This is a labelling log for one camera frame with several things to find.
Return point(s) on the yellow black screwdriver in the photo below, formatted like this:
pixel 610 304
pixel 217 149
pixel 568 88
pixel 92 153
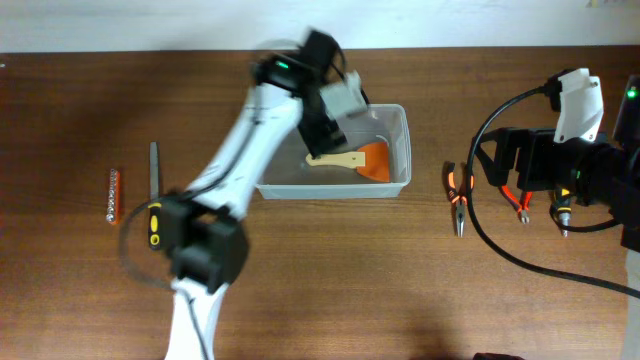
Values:
pixel 562 205

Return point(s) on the file yellow black handle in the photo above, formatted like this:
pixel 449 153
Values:
pixel 154 195

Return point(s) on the clear plastic container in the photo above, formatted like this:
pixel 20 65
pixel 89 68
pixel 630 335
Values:
pixel 293 174

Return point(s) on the orange scraper wooden handle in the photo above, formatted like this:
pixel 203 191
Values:
pixel 370 161

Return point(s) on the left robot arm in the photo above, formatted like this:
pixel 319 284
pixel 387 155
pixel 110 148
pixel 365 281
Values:
pixel 200 229

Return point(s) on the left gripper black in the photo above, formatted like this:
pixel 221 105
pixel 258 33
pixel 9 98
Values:
pixel 323 138

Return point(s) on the red black cutting pliers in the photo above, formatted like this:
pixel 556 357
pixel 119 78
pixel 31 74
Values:
pixel 519 204

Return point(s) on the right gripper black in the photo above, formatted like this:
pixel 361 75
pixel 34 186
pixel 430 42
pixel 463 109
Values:
pixel 507 157

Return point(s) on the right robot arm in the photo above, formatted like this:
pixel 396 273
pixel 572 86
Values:
pixel 608 173

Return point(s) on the orange black needle-nose pliers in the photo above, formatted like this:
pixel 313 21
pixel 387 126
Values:
pixel 457 197

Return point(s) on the orange socket bit rail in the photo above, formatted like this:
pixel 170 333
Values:
pixel 113 200

